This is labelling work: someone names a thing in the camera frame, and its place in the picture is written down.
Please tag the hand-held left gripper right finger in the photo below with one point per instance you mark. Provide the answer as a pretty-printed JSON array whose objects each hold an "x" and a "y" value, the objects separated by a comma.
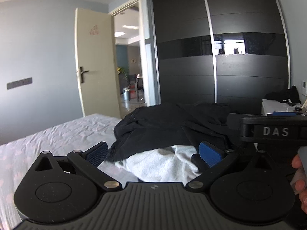
[{"x": 210, "y": 154}]

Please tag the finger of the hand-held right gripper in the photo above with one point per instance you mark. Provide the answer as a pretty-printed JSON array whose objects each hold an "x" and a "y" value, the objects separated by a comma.
[
  {"x": 234, "y": 123},
  {"x": 284, "y": 113}
]

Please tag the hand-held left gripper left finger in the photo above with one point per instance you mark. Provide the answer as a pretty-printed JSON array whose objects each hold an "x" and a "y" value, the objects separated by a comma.
[{"x": 97, "y": 153}]

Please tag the black jeans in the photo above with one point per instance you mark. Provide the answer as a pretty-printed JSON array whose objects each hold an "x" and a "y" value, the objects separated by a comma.
[{"x": 156, "y": 129}]

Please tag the person's right hand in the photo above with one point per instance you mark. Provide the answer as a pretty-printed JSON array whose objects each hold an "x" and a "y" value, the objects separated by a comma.
[{"x": 302, "y": 191}]

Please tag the white side table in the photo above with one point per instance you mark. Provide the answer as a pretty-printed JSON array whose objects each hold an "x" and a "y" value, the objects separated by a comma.
[{"x": 275, "y": 106}]

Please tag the black bag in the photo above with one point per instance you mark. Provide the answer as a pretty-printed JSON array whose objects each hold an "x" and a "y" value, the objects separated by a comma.
[{"x": 287, "y": 94}]

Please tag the white towel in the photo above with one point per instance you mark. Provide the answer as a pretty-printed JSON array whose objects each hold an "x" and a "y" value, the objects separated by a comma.
[{"x": 163, "y": 163}]

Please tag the bed with pink dotted sheet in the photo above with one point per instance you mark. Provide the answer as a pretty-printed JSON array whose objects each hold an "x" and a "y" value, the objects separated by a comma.
[{"x": 48, "y": 136}]

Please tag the cream door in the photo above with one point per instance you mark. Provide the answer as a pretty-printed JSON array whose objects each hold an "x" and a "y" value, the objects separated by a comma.
[{"x": 98, "y": 60}]

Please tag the dark sliding wardrobe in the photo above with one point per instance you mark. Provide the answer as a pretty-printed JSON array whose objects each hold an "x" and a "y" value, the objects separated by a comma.
[{"x": 187, "y": 40}]

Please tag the grey wall switch panel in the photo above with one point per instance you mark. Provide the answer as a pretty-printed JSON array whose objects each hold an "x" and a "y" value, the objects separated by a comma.
[{"x": 19, "y": 83}]

